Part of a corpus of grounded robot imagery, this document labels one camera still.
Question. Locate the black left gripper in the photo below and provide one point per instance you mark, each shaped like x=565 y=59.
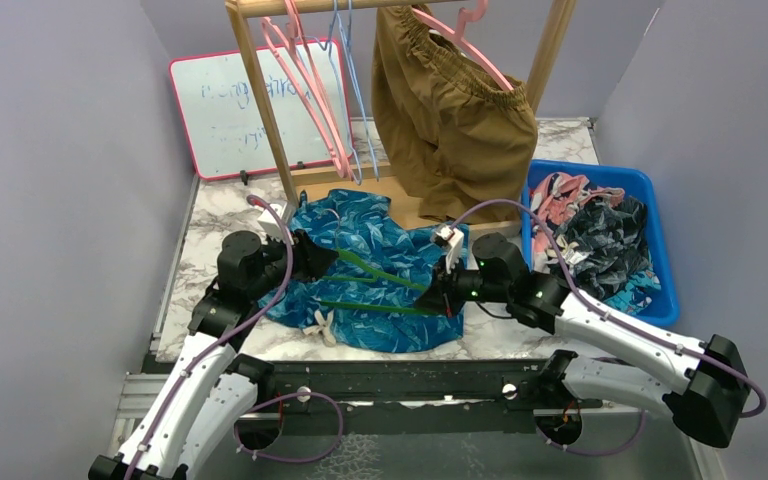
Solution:
x=311 y=260

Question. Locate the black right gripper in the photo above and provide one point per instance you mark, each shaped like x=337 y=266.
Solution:
x=441 y=296

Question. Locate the green hanger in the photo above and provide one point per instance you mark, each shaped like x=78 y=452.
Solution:
x=373 y=275

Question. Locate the dark blue patterned shorts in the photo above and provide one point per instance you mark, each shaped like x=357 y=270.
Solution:
x=360 y=222

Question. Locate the pink patterned shorts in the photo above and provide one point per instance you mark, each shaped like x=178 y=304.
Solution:
x=559 y=196

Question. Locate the grey camo shorts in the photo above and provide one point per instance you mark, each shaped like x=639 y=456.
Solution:
x=603 y=246

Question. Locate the light blue shark shorts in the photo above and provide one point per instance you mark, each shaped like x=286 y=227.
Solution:
x=639 y=290

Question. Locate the pink plastic hanger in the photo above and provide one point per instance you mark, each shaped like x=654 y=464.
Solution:
x=287 y=54

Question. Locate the thin pink wire hanger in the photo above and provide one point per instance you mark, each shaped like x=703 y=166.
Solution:
x=310 y=72

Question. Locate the light blue wire hanger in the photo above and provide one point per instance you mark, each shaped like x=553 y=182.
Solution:
x=331 y=47

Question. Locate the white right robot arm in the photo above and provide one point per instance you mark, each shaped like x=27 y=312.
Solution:
x=547 y=303

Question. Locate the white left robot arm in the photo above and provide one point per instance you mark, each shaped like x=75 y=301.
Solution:
x=213 y=383

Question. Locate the khaki brown shorts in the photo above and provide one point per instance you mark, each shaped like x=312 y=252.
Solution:
x=453 y=137

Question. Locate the pink hanger under khaki shorts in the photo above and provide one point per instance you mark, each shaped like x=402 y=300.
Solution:
x=456 y=35

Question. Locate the wooden clothes rack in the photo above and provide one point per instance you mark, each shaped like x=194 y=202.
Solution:
x=404 y=208

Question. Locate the pink framed whiteboard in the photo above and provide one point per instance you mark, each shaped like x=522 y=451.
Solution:
x=222 y=123

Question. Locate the blue plastic bin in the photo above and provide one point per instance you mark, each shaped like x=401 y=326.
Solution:
x=664 y=310

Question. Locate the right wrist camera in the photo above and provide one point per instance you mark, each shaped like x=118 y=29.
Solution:
x=451 y=240

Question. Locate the black metal base rail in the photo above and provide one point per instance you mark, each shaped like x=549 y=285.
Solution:
x=397 y=391

